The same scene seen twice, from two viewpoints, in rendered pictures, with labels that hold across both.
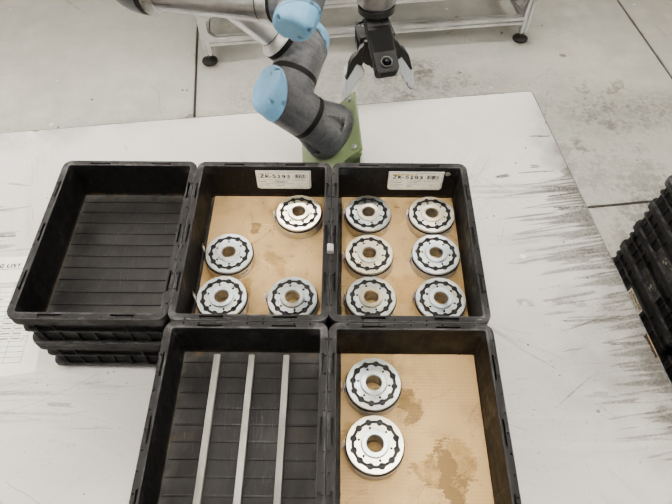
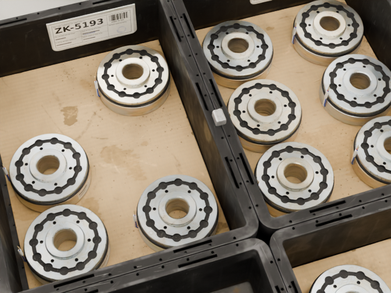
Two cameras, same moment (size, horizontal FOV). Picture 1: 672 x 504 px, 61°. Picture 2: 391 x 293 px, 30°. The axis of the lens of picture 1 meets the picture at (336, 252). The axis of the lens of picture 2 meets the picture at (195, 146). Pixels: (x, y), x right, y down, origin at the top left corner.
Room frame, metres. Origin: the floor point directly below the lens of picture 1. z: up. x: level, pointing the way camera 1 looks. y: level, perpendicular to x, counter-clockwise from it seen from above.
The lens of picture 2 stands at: (0.19, 0.20, 1.69)
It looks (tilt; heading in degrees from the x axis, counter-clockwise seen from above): 59 degrees down; 340
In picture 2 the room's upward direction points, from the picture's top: 1 degrees clockwise
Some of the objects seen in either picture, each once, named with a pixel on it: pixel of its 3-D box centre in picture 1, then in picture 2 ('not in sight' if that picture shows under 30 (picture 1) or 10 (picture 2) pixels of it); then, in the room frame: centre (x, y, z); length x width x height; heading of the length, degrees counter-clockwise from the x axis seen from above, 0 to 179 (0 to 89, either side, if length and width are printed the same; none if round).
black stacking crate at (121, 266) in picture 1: (119, 249); not in sight; (0.69, 0.46, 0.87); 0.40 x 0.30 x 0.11; 179
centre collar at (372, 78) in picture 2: (436, 253); (359, 81); (0.68, -0.21, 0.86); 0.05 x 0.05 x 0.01
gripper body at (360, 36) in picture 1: (375, 30); not in sight; (1.00, -0.08, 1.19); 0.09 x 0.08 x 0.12; 9
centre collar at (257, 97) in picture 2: (369, 253); (265, 107); (0.68, -0.07, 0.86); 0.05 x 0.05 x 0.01
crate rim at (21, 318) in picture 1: (112, 235); not in sight; (0.69, 0.46, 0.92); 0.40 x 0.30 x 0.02; 179
